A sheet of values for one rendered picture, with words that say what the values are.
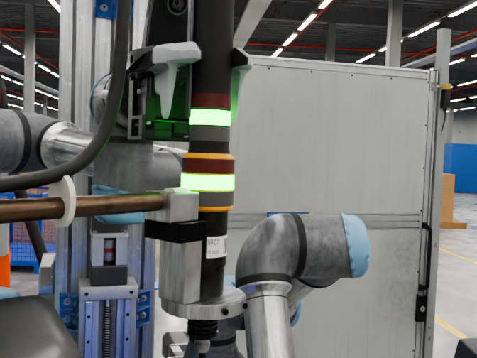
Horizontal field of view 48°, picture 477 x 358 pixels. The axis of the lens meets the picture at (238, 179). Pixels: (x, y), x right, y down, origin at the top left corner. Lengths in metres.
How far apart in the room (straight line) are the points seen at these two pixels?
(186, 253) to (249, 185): 1.92
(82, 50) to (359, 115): 1.47
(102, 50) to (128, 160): 0.75
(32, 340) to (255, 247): 0.49
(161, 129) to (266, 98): 1.87
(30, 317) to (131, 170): 0.23
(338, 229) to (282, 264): 0.12
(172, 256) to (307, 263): 0.53
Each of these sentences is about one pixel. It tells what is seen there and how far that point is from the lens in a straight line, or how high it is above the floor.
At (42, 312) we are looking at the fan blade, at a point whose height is 1.43.
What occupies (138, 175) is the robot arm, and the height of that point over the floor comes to 1.55.
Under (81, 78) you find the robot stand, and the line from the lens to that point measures 1.39.
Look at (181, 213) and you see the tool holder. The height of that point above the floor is 1.54.
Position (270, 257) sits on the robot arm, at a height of 1.41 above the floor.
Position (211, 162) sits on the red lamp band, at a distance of 0.42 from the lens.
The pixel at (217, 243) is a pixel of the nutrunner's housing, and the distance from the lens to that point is 0.43.
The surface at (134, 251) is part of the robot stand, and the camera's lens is 1.42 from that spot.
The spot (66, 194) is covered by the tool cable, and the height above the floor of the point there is 1.55.
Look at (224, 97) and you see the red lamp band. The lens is 0.43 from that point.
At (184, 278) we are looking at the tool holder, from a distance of 0.42.
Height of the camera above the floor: 1.58
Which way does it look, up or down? 3 degrees down
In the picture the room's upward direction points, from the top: 2 degrees clockwise
